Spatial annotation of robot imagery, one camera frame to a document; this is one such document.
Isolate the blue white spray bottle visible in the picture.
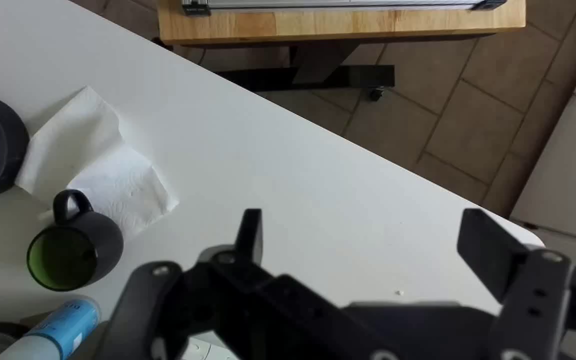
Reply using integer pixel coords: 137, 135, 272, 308
0, 298, 100, 360

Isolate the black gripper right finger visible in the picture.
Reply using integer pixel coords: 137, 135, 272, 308
455, 208, 528, 303

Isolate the wooden cart with black base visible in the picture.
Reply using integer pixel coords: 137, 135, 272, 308
157, 0, 528, 101

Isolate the black mug green inside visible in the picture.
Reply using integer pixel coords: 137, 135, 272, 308
26, 190, 123, 292

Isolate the white paper towel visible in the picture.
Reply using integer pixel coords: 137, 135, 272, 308
16, 87, 178, 238

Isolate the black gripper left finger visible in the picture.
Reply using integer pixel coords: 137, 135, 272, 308
233, 208, 264, 264

